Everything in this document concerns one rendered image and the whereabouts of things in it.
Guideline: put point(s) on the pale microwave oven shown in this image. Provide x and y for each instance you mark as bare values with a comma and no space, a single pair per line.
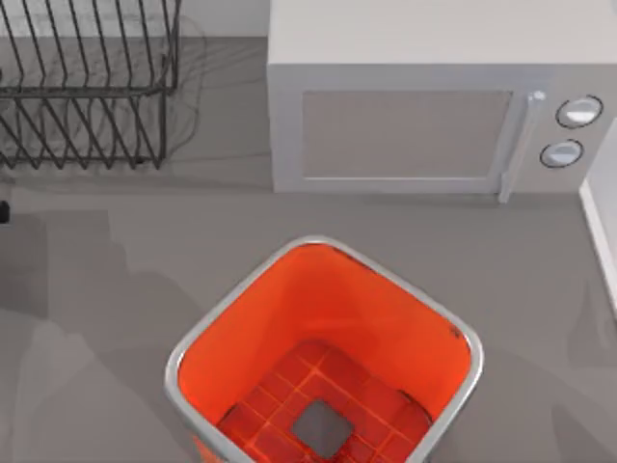
482,38

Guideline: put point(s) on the small round microwave knob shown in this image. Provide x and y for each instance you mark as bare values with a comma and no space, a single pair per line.
561,153

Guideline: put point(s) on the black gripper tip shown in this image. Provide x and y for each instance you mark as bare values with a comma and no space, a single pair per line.
4,211

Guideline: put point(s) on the orange basket with grey rim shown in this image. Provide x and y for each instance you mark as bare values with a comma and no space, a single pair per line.
270,328

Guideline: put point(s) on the microwave oven door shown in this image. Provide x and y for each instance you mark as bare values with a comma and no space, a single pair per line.
405,135

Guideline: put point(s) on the large round microwave knob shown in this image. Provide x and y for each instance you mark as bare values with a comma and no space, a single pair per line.
579,111

